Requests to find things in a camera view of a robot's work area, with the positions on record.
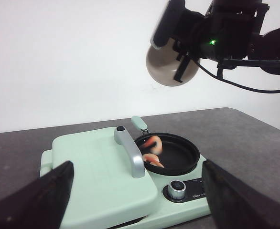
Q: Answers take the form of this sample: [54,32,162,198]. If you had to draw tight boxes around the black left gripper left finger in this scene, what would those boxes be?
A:
[0,161,74,229]

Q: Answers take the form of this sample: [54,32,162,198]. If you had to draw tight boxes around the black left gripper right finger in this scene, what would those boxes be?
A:
[202,160,280,229]

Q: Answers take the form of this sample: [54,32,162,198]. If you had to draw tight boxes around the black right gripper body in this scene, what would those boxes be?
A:
[173,0,269,61]

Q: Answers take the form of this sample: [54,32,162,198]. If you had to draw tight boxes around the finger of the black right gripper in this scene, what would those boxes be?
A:
[173,53,191,83]

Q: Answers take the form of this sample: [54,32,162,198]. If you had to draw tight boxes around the beige ribbed ceramic bowl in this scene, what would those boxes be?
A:
[146,38,199,87]

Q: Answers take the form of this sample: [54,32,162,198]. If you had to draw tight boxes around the breakfast maker hinged lid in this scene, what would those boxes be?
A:
[40,126,158,229]

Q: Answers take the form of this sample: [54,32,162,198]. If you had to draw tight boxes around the orange shrimp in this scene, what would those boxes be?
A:
[141,135,162,155]
[142,153,164,168]

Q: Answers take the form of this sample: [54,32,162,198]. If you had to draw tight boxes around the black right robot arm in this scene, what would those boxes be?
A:
[171,0,280,80]

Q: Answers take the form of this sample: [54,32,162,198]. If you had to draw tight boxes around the mint green breakfast maker base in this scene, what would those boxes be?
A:
[40,149,210,229]

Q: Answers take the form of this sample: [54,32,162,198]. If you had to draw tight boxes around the left silver control knob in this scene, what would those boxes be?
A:
[168,180,186,200]

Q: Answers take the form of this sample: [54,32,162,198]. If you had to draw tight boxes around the black round frying pan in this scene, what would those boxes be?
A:
[131,116,200,176]

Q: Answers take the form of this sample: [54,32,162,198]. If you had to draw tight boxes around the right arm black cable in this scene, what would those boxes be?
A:
[197,61,280,94]

